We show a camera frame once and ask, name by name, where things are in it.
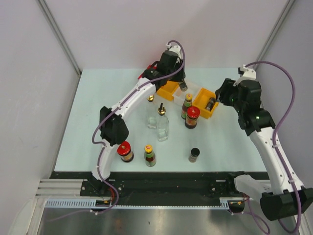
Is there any rear red lid jar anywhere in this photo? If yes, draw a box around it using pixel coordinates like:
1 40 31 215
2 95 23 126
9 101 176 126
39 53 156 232
185 106 201 129

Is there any left yellow plastic bin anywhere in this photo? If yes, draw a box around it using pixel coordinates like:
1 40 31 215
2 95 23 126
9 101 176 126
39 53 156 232
156 81 179 101

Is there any white plastic bin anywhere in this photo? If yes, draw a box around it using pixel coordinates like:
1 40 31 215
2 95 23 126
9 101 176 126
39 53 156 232
173 82 201 106

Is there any glass oil bottle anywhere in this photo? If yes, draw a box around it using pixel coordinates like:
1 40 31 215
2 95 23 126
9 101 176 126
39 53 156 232
146 94 157 129
156 103 169 141

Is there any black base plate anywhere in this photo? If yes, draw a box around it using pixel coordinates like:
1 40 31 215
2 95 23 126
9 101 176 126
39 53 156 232
79 171 255 209

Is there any red plastic bin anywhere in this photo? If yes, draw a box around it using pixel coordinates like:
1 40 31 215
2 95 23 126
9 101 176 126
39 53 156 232
137 64 157 80

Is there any black lid spice jar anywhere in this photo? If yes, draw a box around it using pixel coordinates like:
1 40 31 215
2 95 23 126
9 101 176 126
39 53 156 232
206 97 216 111
188 148 200 163
179 82 188 92

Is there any green label sauce bottle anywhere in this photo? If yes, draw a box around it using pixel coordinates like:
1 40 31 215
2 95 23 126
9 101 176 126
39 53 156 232
181 93 192 119
144 144 156 167

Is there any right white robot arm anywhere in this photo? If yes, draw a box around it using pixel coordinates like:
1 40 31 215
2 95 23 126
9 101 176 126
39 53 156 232
215 78 313 221

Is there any front red lid jar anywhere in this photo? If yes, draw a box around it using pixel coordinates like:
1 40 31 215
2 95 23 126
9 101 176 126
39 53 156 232
117 141 134 163

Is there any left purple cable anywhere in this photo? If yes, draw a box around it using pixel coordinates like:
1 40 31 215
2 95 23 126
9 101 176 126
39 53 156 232
91 39 186 182

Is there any front green label sauce bottle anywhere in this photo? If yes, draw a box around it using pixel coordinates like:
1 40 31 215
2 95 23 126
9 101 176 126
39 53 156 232
144 144 156 167

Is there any rear glass oil bottle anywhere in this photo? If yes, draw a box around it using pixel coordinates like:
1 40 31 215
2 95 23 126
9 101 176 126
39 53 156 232
146 94 157 129

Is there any red lid jar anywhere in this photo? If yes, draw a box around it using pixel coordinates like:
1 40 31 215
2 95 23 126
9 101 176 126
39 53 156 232
185 106 201 129
117 141 134 163

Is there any right yellow plastic bin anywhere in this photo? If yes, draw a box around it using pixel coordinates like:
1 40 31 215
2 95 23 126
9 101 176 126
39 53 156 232
192 88 219 119

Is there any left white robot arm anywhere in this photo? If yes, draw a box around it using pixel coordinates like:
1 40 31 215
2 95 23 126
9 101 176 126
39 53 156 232
91 46 188 196

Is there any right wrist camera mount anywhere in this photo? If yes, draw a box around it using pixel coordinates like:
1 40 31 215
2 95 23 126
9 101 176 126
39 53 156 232
233 65 256 86

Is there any rear green label sauce bottle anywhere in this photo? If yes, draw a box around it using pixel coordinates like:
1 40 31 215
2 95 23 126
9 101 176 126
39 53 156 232
181 93 192 119

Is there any front glass oil bottle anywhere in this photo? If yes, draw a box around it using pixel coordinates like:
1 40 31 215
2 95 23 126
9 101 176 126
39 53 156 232
156 103 169 141

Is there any yellow plastic bin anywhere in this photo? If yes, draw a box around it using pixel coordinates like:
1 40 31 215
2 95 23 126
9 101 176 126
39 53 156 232
156 81 179 101
192 88 219 119

